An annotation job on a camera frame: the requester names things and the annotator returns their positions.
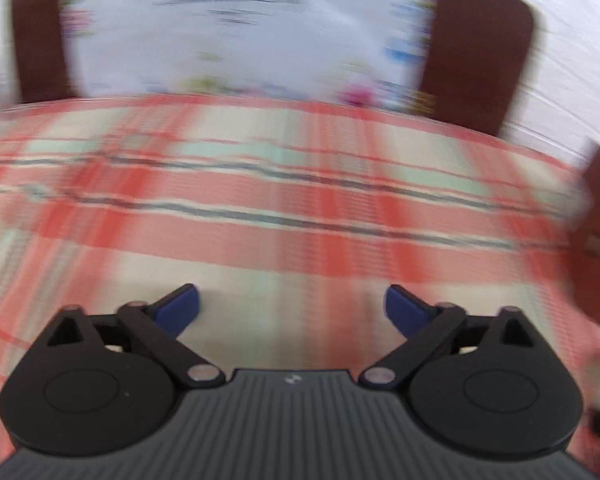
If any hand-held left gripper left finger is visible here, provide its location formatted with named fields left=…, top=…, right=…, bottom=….
left=46, top=283, right=227, bottom=389

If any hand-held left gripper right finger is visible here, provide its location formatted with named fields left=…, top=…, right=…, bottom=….
left=358, top=284, right=537, bottom=389

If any red plaid bed sheet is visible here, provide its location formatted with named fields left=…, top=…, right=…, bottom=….
left=0, top=92, right=600, bottom=476

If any white floral pillow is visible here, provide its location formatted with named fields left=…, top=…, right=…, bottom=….
left=57, top=0, right=438, bottom=113

